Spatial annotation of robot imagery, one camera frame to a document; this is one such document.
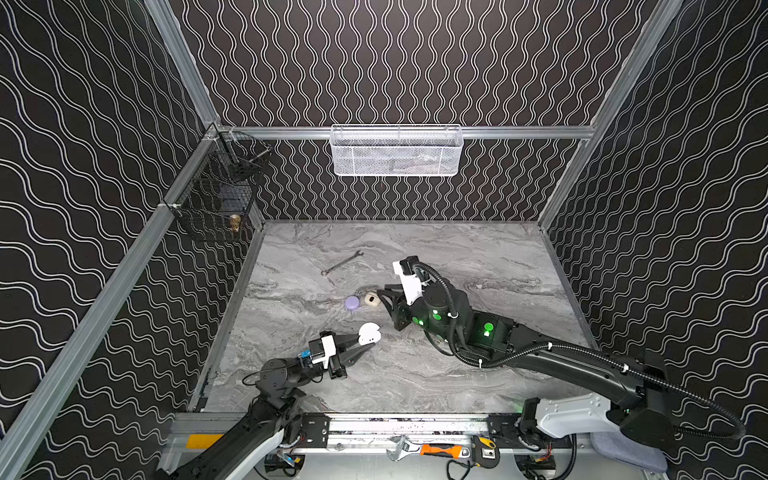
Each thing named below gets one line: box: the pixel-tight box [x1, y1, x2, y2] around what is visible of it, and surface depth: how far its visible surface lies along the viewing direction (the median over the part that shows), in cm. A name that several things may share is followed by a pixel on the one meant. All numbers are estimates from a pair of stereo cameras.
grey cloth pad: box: [590, 431, 668, 473], surface depth 70 cm
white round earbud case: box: [358, 322, 381, 345], surface depth 64 cm
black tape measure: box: [472, 435, 500, 469], surface depth 71 cm
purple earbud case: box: [344, 295, 361, 310], surface depth 100 cm
